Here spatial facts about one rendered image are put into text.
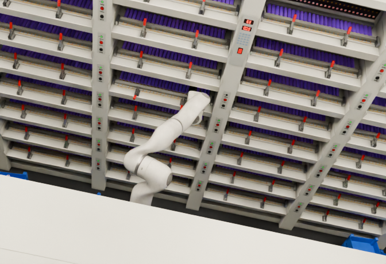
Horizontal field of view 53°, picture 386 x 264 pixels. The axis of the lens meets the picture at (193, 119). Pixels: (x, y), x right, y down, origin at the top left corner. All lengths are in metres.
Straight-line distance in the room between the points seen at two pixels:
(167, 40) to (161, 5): 0.19
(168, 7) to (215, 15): 0.22
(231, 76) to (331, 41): 0.52
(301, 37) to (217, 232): 1.37
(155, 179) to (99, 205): 0.92
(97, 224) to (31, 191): 0.14
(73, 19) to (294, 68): 1.15
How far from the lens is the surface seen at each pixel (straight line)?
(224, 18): 1.92
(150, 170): 1.66
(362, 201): 2.95
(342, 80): 2.15
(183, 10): 1.92
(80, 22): 2.10
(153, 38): 2.02
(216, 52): 2.01
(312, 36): 2.00
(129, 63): 2.14
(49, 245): 0.72
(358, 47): 2.06
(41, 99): 2.50
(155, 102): 2.24
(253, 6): 1.87
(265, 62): 2.04
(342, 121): 2.30
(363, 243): 3.16
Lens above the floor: 2.35
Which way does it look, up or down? 41 degrees down
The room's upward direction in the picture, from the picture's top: 14 degrees clockwise
